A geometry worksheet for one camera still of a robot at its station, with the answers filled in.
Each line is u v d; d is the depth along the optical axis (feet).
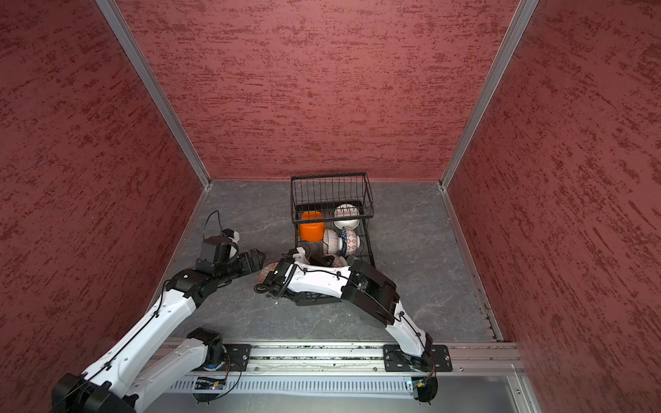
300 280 1.86
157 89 2.88
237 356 2.44
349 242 2.87
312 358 2.49
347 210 3.55
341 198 2.94
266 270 2.37
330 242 2.87
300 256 2.55
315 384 2.33
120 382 1.33
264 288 2.38
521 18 2.37
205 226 3.40
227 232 2.38
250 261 2.37
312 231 3.08
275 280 1.98
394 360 2.43
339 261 2.72
